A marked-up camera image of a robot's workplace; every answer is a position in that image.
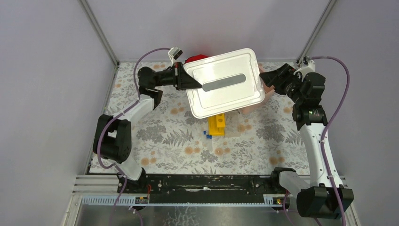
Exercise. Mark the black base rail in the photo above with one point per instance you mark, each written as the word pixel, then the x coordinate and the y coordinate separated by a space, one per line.
pixel 200 187

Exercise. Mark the white slotted cable duct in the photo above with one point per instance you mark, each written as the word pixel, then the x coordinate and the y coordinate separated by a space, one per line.
pixel 144 201

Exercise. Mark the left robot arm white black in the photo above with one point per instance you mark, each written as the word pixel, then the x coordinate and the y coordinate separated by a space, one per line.
pixel 113 139

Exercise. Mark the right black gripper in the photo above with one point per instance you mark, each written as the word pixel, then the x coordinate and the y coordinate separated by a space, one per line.
pixel 285 73

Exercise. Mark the yellow test tube rack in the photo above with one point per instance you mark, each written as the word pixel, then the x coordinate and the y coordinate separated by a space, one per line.
pixel 216 125

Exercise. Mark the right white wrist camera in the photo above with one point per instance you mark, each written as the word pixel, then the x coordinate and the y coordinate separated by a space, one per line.
pixel 306 65

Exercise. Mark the white plastic box lid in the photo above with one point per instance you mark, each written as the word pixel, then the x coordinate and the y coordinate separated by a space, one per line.
pixel 230 81

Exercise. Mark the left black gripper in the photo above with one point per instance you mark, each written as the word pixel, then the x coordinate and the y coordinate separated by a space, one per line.
pixel 179 76

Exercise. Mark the clear tube blue cap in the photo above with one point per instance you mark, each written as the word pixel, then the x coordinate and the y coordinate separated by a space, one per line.
pixel 208 142
pixel 204 138

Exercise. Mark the clear plastic container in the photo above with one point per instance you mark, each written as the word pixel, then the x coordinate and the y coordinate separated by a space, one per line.
pixel 232 123

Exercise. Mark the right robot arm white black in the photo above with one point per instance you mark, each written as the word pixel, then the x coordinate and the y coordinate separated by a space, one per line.
pixel 325 195

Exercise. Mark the red cloth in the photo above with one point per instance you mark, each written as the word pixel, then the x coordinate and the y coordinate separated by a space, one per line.
pixel 196 58

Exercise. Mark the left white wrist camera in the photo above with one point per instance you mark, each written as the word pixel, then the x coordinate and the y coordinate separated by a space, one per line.
pixel 174 53

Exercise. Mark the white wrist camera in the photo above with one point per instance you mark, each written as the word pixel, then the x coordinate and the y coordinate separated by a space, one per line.
pixel 306 65
pixel 174 53

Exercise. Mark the floral table mat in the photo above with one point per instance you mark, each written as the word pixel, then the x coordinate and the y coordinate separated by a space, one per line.
pixel 169 140

